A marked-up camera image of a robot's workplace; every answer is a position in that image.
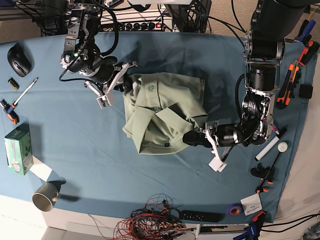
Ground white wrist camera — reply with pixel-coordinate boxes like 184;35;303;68
96;92;116;109
208;156;228;173

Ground purple tube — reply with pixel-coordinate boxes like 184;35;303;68
272;124;279;134

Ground tangled red black wires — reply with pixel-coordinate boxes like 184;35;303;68
87;193;196;240

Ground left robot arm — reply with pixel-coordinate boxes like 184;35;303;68
183;0;317;172

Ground orange black utility knife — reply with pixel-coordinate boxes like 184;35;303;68
275;60;299;110

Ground purple tape roll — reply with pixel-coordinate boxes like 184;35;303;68
225;203;243;216

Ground white paper sheet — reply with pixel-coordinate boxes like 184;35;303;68
29;155;53;182

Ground green tissue box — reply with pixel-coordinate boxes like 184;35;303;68
4;124;34;176

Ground black square box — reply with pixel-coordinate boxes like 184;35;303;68
298;84;313;99

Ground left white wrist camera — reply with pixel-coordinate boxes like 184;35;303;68
208;156;228;173

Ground black computer mouse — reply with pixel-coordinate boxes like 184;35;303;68
7;46;32;78

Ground blue black spring clamp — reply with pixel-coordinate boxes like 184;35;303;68
293;19;316;44

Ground blue table cloth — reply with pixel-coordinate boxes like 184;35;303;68
0;31;318;224

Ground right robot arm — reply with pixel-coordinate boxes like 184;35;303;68
60;0;133;95

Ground white marker pen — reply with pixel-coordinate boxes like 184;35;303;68
254;127;288;161

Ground white round cap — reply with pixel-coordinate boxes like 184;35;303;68
277;141;288;153

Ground white paper packet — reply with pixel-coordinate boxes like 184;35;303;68
240;193;263;216

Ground black power strip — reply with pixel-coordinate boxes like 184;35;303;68
118;22;165;32

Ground black remote control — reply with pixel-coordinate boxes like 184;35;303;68
180;210;223;223

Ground light green T-shirt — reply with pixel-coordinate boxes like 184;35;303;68
122;72;208;155

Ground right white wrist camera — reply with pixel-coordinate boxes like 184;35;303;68
96;92;116;109

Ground left silver gripper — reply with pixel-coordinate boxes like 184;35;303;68
182;120;235;165

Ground blue black bar clamp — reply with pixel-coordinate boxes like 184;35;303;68
233;211;267;240

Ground blue orange handled screwdriver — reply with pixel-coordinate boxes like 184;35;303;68
0;77;39;125

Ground small gold battery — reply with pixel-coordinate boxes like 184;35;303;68
8;77;20;91

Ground grey ceramic mug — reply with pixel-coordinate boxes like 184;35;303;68
31;182;61;213

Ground black orange bar clamp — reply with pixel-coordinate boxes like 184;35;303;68
250;152;282;194

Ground right silver gripper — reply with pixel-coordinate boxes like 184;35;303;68
83;61;138;97

